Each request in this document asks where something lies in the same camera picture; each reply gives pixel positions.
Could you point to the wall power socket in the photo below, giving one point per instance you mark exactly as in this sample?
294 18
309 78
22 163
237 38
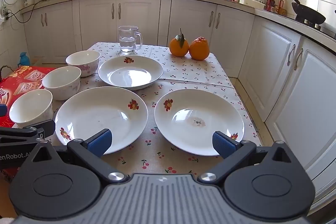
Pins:
4 14

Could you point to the orange with green leaf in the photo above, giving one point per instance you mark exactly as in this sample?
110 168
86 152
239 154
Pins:
178 48

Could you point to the gas stove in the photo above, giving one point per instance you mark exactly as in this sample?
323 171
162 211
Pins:
328 29

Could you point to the clear glass mug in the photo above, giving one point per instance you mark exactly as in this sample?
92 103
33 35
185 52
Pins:
128 40

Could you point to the black wok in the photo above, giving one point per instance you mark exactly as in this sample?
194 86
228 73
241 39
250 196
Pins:
308 12

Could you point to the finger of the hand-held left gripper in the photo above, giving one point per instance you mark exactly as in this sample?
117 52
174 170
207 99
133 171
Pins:
2 110
31 132

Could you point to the blue plastic figure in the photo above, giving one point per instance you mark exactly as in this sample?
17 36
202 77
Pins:
23 58

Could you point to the cherry print tablecloth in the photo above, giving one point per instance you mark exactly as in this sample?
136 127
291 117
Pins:
183 71

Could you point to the orange oil bottle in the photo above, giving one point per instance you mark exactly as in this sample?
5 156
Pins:
282 7

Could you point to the white bowl with pink flowers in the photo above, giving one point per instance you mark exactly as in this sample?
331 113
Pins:
61 79
30 106
84 58

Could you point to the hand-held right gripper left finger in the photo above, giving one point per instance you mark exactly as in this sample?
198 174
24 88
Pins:
101 142

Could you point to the red printed gift box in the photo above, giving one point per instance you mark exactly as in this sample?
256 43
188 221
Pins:
15 73

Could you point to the orange without leaf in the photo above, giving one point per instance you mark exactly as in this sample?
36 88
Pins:
199 49

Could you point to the white plastic tray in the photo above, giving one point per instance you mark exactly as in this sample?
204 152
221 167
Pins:
252 3

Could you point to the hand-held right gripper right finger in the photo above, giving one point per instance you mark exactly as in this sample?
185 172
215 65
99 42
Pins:
223 144

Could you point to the white plate with fruit print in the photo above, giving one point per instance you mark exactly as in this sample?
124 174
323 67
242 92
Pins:
131 77
99 113
194 113

